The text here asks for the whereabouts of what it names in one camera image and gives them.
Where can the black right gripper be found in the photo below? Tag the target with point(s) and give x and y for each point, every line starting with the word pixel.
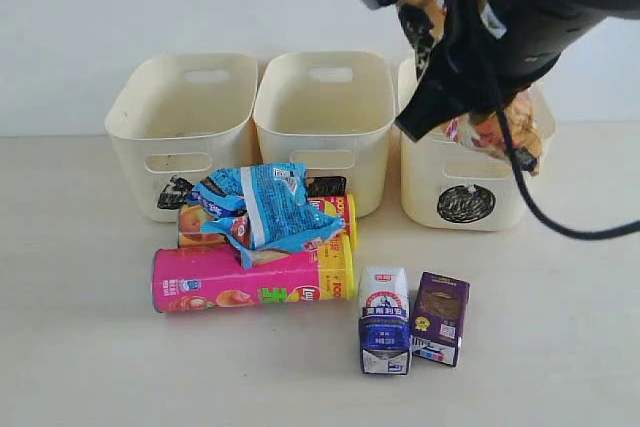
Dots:
pixel 475 67

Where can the orange chip bag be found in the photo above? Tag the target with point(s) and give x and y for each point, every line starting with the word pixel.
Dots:
pixel 483 133

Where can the blue chip bag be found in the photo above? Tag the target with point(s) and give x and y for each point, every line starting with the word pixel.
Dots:
pixel 263 211

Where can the white blue milk carton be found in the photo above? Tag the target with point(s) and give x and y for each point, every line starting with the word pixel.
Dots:
pixel 383 326

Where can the purple milk carton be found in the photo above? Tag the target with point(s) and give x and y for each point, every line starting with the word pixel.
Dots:
pixel 437 318

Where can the yellow Lays chip can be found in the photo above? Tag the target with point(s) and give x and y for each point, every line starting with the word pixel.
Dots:
pixel 192 218

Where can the pink Lays chip can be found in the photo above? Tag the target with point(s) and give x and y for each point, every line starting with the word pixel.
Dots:
pixel 191 279

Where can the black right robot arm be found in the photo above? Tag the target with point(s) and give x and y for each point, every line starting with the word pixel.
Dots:
pixel 551 26

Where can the cream bin with square mark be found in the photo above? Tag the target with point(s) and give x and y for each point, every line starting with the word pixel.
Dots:
pixel 332 111

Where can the cream bin with circle mark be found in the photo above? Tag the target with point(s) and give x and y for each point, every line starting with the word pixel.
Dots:
pixel 448 186

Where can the cream bin with triangle mark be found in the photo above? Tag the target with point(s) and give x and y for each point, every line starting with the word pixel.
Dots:
pixel 180 117

